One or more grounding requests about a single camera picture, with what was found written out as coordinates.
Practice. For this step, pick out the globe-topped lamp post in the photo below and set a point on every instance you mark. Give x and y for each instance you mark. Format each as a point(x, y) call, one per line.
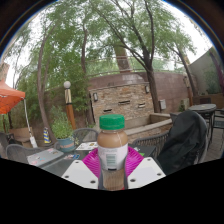
point(69, 106)

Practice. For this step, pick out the tree with leaning trunk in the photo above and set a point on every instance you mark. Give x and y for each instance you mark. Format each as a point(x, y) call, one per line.
point(40, 96)

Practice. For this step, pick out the black jacket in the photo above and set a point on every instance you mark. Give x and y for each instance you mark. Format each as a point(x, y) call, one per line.
point(185, 143)

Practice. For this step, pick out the white printed paper sheet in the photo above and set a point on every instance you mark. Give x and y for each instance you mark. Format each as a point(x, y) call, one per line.
point(87, 146)

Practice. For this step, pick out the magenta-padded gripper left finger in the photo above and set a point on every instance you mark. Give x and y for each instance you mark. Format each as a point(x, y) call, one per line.
point(81, 173)

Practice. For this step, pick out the grey laptop with stickers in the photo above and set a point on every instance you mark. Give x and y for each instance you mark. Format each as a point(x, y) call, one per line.
point(45, 156)

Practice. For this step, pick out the round dark patio table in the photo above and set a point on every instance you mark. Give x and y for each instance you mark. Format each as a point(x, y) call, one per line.
point(201, 108)

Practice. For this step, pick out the orange canopy tent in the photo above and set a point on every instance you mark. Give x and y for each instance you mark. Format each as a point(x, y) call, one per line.
point(10, 98)

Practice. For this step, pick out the green-capped brown drink bottle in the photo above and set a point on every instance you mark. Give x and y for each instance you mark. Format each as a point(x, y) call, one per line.
point(112, 146)

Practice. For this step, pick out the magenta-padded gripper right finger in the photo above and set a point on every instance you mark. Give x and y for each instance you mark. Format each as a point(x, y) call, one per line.
point(145, 171)

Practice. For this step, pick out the wall lamp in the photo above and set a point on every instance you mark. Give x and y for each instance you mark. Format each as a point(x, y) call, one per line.
point(95, 96)
point(147, 89)

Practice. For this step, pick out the dark patio chair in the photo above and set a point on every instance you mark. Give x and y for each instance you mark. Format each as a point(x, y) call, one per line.
point(3, 143)

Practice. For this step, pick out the tall forked tree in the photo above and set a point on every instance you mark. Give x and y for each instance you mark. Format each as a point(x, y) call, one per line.
point(151, 90)

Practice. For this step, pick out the green plant in blue pot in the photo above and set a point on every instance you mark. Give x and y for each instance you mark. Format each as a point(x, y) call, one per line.
point(61, 128)

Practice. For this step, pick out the yellow blue striped bollard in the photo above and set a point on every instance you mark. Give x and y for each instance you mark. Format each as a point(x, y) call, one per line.
point(46, 136)

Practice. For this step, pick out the grey wall utility box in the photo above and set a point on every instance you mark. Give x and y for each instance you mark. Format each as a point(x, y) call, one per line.
point(162, 104)

